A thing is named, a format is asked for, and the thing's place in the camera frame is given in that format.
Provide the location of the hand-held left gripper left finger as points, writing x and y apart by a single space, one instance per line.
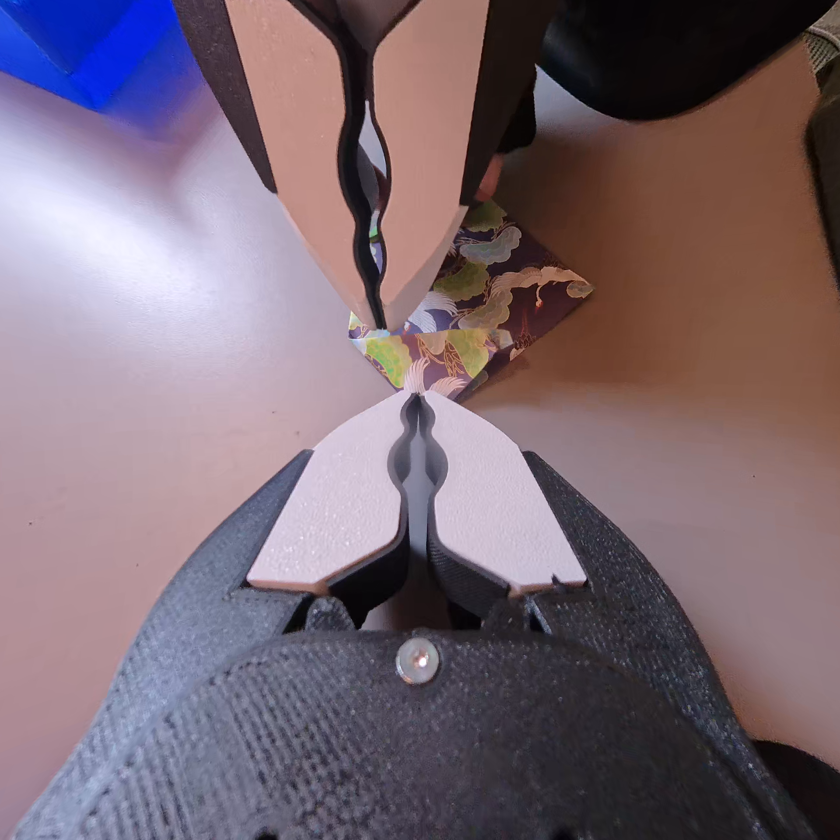
328 512

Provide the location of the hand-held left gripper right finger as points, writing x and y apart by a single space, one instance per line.
505 512

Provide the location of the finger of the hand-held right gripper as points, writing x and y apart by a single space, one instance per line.
295 118
433 118

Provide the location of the blue plastic bin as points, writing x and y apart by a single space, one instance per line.
79 46

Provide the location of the purple crane patterned paper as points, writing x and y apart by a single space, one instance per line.
505 302

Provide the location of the black textured pad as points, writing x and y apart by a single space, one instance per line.
683 53

